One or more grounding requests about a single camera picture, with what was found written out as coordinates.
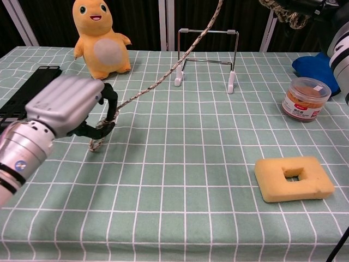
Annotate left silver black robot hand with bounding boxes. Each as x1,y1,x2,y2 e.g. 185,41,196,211
25,75,118,140

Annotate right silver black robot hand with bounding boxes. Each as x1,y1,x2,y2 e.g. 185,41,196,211
275,0,327,17

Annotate braided tan speckled rope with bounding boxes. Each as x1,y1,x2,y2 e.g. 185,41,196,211
88,0,311,153

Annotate black folding stand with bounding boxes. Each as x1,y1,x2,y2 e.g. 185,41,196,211
0,65,63,129

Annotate blue cloth pouch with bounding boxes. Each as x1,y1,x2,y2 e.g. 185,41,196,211
291,52,342,95

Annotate yellow plush dinosaur toy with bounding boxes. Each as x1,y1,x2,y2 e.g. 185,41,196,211
72,0,133,80

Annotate clear plastic jar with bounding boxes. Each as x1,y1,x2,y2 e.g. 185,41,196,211
281,77,332,123

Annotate black curtain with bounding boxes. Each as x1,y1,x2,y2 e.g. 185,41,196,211
0,0,349,57

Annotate green checkered tablecloth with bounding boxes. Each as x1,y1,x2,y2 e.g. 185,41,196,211
0,46,349,262

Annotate yellow sponge with square hole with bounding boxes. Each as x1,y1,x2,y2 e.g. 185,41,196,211
254,156,335,204

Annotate white frame post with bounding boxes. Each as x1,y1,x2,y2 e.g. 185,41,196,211
259,5,281,52
166,0,176,52
7,0,39,46
159,0,167,51

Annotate metal wire stand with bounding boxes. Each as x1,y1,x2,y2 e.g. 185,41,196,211
173,28,240,94

